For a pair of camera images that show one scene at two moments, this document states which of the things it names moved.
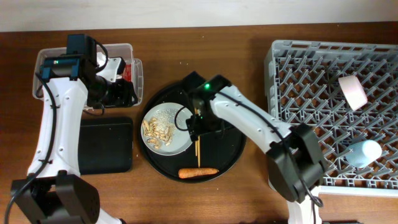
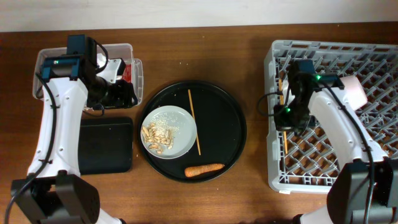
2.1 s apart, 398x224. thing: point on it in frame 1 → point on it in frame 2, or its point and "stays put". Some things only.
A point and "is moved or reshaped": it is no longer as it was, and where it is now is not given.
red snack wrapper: [127, 73] stays put
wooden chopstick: [199, 150] → [282, 98]
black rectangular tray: [105, 145] stays put
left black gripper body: [111, 95] stays put
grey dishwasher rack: [347, 93] stays put
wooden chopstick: [196, 111] is moved or reshaped
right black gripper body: [203, 121] → [293, 115]
